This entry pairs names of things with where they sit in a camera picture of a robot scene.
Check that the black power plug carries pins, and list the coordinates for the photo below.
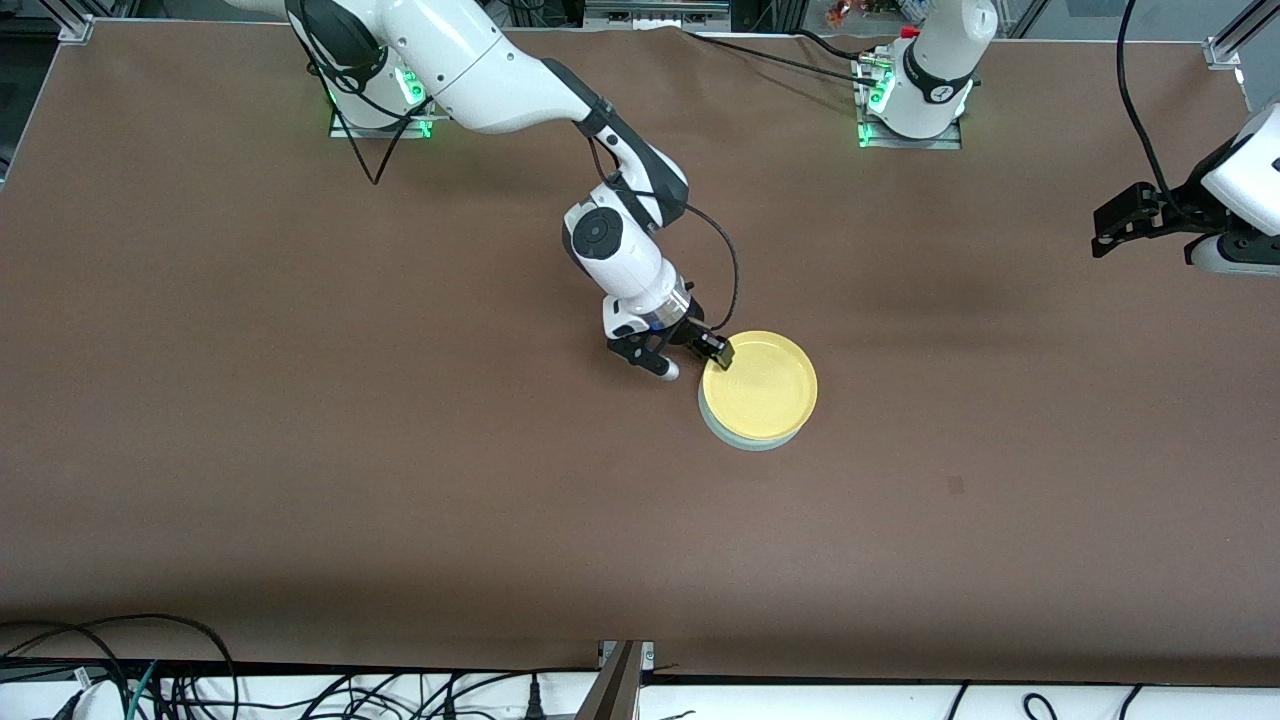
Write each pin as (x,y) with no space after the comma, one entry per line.
(535,700)

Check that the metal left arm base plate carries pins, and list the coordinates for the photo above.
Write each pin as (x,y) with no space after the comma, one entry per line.
(935,143)

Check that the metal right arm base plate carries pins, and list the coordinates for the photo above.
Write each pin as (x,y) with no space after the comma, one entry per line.
(400,133)

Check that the brown table cover sheet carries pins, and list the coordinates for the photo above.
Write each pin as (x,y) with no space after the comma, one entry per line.
(400,500)

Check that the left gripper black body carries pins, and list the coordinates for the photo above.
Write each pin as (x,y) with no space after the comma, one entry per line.
(1168,214)

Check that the pale green round plate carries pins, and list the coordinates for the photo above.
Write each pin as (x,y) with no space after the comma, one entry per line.
(735,440)

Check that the aluminium frame profile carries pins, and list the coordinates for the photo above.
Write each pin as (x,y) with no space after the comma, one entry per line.
(75,22)
(1240,30)

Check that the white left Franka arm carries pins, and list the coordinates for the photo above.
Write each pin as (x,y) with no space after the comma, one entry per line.
(940,60)

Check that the yellow round plate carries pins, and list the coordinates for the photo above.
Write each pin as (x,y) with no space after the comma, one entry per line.
(765,390)

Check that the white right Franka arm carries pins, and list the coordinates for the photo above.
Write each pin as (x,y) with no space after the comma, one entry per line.
(470,60)

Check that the metal equipment rack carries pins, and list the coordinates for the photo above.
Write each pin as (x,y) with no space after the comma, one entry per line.
(650,12)

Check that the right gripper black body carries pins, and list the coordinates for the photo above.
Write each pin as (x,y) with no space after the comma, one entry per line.
(688,328)

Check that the white rounded device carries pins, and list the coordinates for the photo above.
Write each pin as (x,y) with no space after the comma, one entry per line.
(95,700)

